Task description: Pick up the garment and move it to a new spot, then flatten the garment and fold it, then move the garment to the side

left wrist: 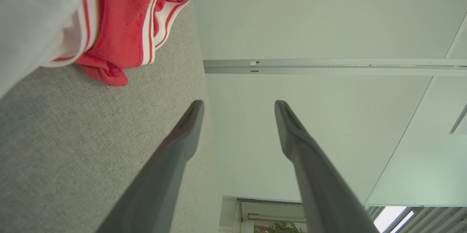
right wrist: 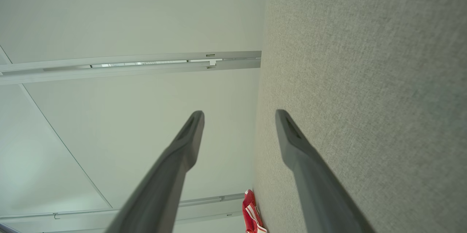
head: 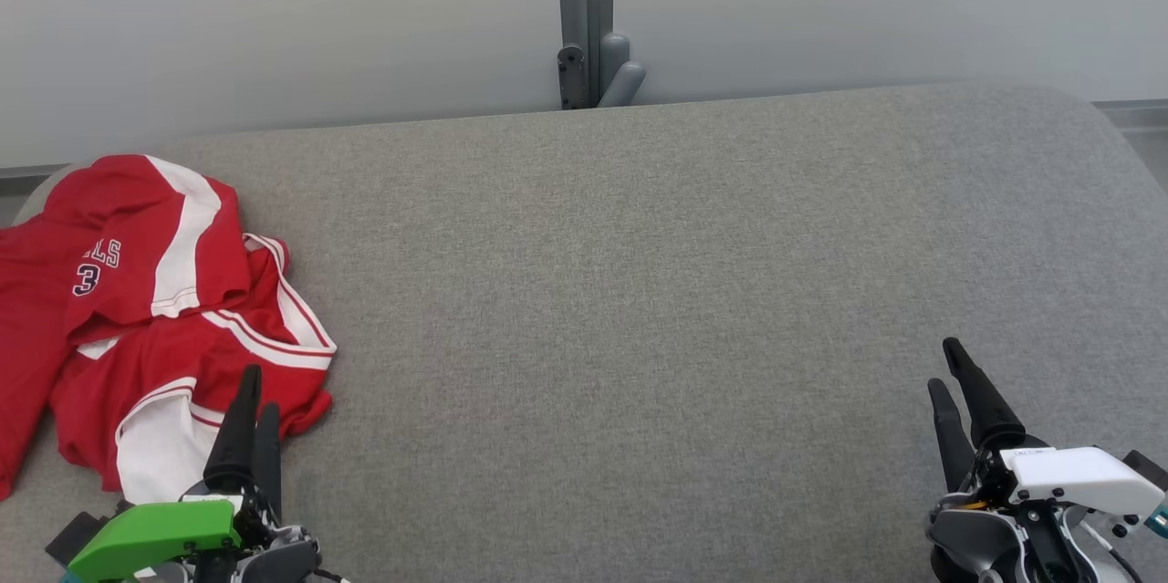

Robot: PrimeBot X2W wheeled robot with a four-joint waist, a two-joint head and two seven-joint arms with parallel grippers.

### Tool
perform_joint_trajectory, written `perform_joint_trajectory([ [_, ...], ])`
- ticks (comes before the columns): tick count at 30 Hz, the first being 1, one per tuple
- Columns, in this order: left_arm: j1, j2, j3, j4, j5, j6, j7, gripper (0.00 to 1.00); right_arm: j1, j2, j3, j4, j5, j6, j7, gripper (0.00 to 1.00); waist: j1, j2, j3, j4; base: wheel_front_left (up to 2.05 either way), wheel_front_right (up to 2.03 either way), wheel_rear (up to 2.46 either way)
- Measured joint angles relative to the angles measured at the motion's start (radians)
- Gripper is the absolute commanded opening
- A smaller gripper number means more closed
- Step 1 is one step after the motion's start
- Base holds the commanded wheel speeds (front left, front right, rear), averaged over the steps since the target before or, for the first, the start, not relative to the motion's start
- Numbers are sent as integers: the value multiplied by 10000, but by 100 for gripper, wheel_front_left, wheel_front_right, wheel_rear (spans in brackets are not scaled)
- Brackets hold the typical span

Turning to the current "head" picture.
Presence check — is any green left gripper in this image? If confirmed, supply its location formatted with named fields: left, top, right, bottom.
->
left=67, top=364, right=284, bottom=583

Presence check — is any red numbered jersey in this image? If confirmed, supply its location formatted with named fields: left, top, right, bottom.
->
left=0, top=153, right=254, bottom=504

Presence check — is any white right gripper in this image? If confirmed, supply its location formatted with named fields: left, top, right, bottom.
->
left=927, top=337, right=1168, bottom=518

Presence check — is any red jersey with white trim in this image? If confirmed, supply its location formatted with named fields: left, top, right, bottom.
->
left=50, top=232, right=339, bottom=508

